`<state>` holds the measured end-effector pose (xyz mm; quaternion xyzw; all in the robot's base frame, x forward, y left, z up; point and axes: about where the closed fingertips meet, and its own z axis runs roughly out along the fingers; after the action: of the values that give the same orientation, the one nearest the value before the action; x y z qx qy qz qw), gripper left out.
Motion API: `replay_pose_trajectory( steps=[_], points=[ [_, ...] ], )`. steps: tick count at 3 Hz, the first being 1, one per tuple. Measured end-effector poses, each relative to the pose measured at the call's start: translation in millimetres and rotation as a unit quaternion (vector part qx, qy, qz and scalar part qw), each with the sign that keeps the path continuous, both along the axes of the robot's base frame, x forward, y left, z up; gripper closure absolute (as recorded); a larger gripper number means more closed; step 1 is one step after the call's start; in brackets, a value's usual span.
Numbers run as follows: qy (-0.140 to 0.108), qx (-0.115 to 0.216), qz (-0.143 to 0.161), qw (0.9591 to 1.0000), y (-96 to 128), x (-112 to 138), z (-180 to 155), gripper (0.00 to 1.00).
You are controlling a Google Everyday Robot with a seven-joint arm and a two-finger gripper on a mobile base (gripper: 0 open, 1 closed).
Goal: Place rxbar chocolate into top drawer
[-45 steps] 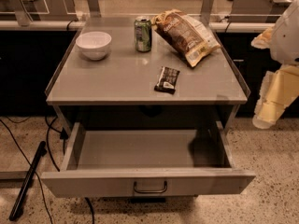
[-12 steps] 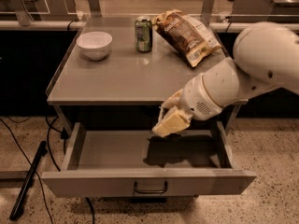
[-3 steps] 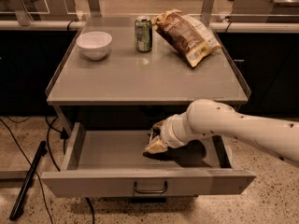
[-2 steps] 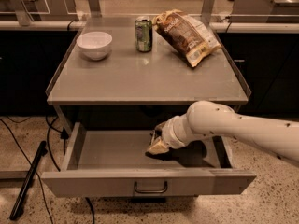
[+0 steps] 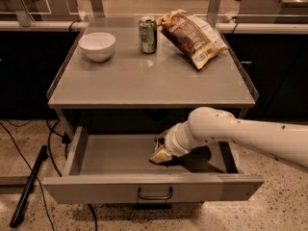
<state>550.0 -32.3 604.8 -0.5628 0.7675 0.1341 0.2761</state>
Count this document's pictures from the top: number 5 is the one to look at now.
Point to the open grey top drawer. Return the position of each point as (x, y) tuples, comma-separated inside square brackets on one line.
[(111, 168)]

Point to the grey cabinet table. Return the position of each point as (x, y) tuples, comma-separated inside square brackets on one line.
[(136, 93)]

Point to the black drawer handle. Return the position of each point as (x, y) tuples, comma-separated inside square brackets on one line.
[(155, 195)]

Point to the white horizontal rail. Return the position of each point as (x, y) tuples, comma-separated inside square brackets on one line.
[(226, 28)]

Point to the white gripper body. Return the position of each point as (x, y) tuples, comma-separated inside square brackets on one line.
[(172, 142)]

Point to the green soda can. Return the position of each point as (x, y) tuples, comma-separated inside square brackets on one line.
[(148, 35)]

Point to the background grey table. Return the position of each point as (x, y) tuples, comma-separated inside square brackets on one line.
[(273, 11)]

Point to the grey post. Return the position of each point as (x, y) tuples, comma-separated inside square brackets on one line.
[(97, 8), (22, 15), (212, 13)]

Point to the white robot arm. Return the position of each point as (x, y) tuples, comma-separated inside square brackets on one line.
[(206, 126)]

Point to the grey post left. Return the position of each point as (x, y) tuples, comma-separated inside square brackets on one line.
[(22, 15)]

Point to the brown chip bag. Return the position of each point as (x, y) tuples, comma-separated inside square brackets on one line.
[(193, 36)]

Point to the grey post middle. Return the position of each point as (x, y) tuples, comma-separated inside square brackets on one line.
[(97, 8)]

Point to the white ceramic bowl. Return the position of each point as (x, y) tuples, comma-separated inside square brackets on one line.
[(98, 47)]

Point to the grey post right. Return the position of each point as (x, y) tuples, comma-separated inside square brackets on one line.
[(212, 13)]

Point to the black bar on floor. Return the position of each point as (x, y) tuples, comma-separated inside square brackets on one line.
[(20, 207)]

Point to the dark rxbar chocolate wrapper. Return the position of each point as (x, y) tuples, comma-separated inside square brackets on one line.
[(159, 145)]

